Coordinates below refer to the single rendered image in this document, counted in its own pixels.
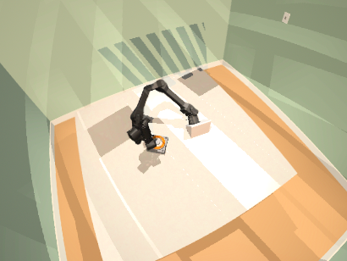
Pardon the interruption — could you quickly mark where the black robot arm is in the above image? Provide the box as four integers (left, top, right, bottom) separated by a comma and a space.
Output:
126, 79, 200, 145

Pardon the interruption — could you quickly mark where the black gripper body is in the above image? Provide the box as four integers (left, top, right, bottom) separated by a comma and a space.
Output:
141, 128, 157, 150

